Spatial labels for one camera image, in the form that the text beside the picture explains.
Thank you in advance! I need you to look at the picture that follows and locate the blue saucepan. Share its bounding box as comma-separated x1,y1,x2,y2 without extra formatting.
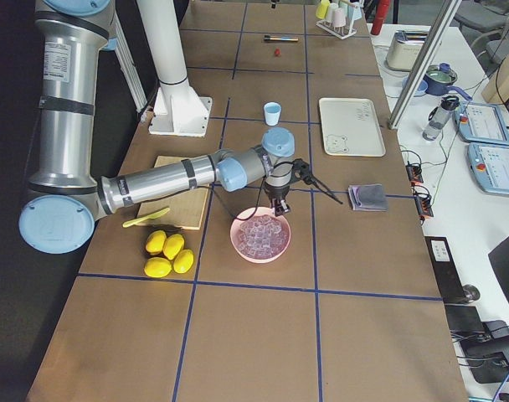
424,63,472,101

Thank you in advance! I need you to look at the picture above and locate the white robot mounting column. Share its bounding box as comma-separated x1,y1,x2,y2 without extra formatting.
137,0,213,137

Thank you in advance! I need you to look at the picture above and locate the yellow cup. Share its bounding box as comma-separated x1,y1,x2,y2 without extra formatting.
316,0,331,20

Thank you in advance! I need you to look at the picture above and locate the white cup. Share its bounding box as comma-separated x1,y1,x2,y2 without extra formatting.
327,7,347,28

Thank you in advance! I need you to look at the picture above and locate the folded grey purple cloth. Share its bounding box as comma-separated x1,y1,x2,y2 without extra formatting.
348,183,388,211

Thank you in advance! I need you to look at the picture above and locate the aluminium frame post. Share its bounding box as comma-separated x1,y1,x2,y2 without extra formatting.
388,0,461,129

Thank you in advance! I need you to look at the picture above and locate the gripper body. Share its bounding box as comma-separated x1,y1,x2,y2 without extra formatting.
264,175,290,205

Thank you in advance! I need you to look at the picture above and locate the cream bear tray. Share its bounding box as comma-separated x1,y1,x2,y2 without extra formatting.
318,97,386,157

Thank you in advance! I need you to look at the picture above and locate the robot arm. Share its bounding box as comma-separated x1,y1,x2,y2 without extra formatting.
18,1,295,254

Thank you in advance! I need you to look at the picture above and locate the white cup rack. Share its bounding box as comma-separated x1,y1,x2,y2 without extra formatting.
316,20,357,39

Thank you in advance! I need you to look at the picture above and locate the yellow plastic knife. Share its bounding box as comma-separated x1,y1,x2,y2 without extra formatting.
122,207,170,229

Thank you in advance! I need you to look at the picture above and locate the red bottle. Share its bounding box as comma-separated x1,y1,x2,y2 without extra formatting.
370,0,391,36

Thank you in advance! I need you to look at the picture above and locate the light blue plastic cup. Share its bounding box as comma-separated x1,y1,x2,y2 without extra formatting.
263,101,281,126

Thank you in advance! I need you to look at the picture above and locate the blue bowl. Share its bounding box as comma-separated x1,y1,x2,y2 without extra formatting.
401,77,429,97

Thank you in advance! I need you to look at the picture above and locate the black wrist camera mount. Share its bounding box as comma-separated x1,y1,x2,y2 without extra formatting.
289,158,342,204

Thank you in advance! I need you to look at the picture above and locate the wooden cutting board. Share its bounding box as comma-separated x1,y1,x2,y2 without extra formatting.
137,156,208,230

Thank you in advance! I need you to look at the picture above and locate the blue teach pendant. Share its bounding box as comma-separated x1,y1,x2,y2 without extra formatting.
467,142,509,196
455,101,509,146

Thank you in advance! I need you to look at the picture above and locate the pink bowl of ice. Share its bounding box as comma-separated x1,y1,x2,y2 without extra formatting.
229,207,291,264

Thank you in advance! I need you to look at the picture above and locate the steel muddler with black tip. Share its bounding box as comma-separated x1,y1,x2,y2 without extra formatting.
263,34,299,43

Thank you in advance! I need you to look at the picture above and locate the clear water bottle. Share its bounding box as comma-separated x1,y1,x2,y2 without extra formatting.
422,95,460,141

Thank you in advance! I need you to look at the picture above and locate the yellow lemon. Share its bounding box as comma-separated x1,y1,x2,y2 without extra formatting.
144,257,172,278
172,249,194,274
145,230,167,255
162,234,185,260

